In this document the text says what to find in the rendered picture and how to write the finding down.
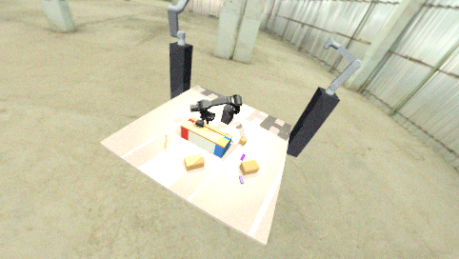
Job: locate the tan rectangular block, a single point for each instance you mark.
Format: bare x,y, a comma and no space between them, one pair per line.
194,162

